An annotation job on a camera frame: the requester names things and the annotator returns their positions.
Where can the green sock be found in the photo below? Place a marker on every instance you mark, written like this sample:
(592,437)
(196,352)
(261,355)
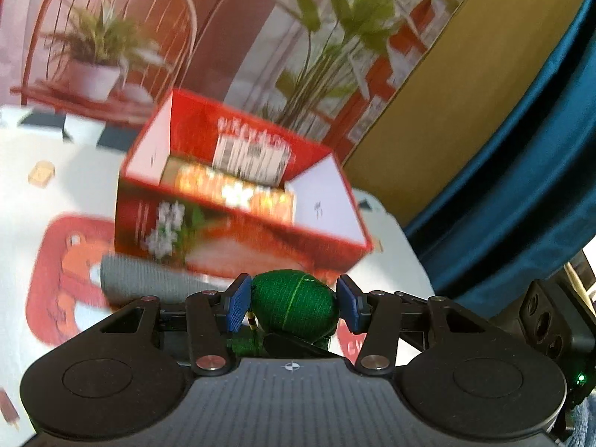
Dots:
(293,305)

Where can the plant and chair wall poster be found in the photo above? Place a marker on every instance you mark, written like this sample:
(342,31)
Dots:
(233,32)

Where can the blue denim pants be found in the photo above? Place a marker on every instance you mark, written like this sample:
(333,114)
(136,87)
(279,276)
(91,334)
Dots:
(584,426)

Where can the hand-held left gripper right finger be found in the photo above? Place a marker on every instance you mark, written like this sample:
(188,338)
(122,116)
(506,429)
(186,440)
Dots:
(351,305)

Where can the bear print tablecloth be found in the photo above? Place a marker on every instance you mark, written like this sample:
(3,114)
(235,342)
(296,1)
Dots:
(28,242)

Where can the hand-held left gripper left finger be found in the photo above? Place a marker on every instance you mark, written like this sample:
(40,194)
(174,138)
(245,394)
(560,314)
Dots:
(238,305)

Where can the blue curtain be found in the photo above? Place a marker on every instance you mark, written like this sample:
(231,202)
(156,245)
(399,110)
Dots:
(512,172)

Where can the red strawberry print box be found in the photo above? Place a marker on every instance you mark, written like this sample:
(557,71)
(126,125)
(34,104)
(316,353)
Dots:
(260,237)

